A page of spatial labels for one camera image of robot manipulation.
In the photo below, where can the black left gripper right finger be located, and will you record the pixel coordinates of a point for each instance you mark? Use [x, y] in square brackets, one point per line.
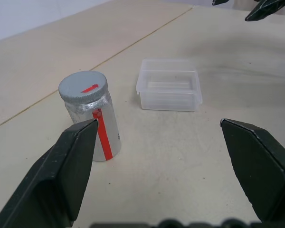
[259, 166]

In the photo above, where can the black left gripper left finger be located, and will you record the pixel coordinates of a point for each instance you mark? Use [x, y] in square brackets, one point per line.
[54, 175]

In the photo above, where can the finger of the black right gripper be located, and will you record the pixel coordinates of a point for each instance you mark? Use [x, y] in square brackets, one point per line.
[219, 1]
[263, 9]

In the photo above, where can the clear plastic container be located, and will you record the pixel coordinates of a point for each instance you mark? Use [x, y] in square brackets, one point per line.
[168, 85]

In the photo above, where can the grey plastic jar lid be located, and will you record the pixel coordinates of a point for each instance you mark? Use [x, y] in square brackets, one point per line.
[83, 86]

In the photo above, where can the silver bottle with red stripe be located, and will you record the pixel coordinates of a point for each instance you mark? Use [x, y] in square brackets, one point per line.
[104, 129]

